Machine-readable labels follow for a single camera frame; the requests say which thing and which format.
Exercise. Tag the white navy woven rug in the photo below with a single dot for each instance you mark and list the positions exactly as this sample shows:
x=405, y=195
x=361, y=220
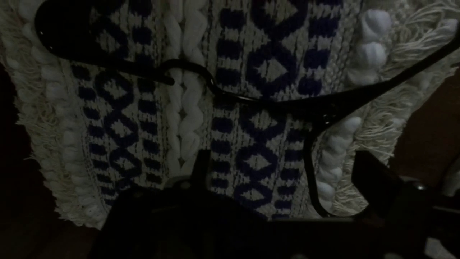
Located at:
x=192, y=119

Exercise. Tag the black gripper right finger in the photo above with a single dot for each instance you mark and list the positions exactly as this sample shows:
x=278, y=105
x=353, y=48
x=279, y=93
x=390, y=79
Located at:
x=382, y=187

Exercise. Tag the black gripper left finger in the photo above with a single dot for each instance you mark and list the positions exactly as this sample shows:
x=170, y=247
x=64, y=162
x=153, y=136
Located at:
x=199, y=172

